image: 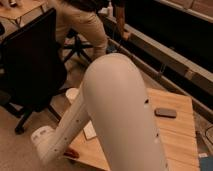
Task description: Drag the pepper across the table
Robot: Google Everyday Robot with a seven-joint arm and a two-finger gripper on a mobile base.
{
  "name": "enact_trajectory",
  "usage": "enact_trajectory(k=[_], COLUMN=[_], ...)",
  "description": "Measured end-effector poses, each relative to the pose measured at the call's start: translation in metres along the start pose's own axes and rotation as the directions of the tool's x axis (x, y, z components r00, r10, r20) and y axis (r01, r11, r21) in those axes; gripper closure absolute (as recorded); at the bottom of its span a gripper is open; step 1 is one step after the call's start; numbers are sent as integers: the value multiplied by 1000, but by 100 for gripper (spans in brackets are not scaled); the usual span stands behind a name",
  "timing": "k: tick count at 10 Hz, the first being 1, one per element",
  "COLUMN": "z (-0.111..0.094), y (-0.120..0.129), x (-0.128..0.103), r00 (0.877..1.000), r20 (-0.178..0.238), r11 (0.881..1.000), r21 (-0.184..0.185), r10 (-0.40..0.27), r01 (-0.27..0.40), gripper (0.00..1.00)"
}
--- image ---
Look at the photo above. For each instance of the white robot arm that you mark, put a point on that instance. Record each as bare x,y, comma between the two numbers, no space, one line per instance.
112,97

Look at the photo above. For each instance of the white paper cup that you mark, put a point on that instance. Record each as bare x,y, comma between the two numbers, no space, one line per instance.
71,94

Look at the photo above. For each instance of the white sponge block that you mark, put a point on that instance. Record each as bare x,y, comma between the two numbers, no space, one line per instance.
89,131

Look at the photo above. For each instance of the black office chair far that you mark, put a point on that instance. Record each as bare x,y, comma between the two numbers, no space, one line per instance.
78,47

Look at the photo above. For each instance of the black office chair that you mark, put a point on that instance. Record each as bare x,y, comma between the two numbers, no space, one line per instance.
78,47
33,71

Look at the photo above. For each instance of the dark phone on table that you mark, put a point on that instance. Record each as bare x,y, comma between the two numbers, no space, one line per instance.
164,112

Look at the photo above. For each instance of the person in khaki trousers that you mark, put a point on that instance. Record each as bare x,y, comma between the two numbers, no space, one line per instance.
82,16

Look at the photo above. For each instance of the wooden side table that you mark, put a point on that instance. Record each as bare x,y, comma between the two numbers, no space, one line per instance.
178,135

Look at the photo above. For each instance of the white spray bottle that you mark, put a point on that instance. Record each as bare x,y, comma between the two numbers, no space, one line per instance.
107,8

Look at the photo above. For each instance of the black office chair near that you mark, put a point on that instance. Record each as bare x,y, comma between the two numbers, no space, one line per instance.
33,71

